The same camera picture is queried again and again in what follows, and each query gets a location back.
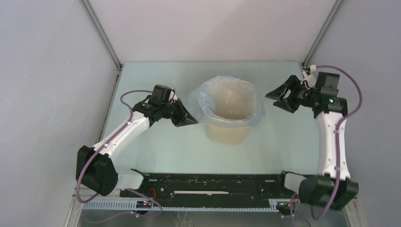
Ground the white slotted cable duct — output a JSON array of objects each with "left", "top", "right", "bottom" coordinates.
[{"left": 83, "top": 194, "right": 290, "bottom": 212}]

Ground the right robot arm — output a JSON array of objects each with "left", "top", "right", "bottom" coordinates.
[{"left": 265, "top": 72, "right": 359, "bottom": 210}]

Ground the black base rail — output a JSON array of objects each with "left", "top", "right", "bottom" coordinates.
[{"left": 136, "top": 173, "right": 293, "bottom": 203}]

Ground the purple camera cable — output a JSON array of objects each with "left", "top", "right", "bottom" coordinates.
[
  {"left": 75, "top": 90, "right": 164, "bottom": 218},
  {"left": 289, "top": 65, "right": 363, "bottom": 227}
]

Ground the translucent blue trash bag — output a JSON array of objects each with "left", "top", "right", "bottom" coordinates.
[{"left": 183, "top": 76, "right": 266, "bottom": 128}]

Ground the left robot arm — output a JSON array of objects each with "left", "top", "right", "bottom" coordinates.
[{"left": 76, "top": 85, "right": 198, "bottom": 197}]

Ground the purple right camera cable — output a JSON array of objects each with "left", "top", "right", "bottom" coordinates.
[{"left": 289, "top": 65, "right": 363, "bottom": 227}]

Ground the right aluminium frame post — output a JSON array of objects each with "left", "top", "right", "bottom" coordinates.
[{"left": 301, "top": 0, "right": 346, "bottom": 66}]

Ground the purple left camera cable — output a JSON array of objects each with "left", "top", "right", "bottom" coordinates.
[{"left": 75, "top": 90, "right": 164, "bottom": 218}]

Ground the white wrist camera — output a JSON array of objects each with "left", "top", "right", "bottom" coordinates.
[
  {"left": 168, "top": 89, "right": 178, "bottom": 104},
  {"left": 301, "top": 65, "right": 317, "bottom": 89}
]

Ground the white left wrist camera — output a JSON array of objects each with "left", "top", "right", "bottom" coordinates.
[{"left": 168, "top": 89, "right": 178, "bottom": 104}]

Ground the left aluminium frame post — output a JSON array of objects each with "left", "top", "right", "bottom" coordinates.
[{"left": 79, "top": 0, "right": 122, "bottom": 70}]

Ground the aluminium frame post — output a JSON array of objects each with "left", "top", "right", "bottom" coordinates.
[
  {"left": 79, "top": 0, "right": 122, "bottom": 70},
  {"left": 301, "top": 0, "right": 346, "bottom": 66}
]

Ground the small electronics board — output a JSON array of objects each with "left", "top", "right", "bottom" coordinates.
[{"left": 135, "top": 200, "right": 153, "bottom": 209}]

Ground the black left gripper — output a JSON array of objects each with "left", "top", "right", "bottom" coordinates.
[{"left": 160, "top": 98, "right": 197, "bottom": 127}]

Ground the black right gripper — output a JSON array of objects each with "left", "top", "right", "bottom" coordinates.
[{"left": 266, "top": 74, "right": 319, "bottom": 114}]

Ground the cream plastic trash bin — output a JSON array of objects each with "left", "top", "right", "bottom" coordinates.
[{"left": 204, "top": 76, "right": 258, "bottom": 145}]

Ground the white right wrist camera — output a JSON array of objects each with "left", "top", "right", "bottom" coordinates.
[{"left": 301, "top": 65, "right": 317, "bottom": 89}]

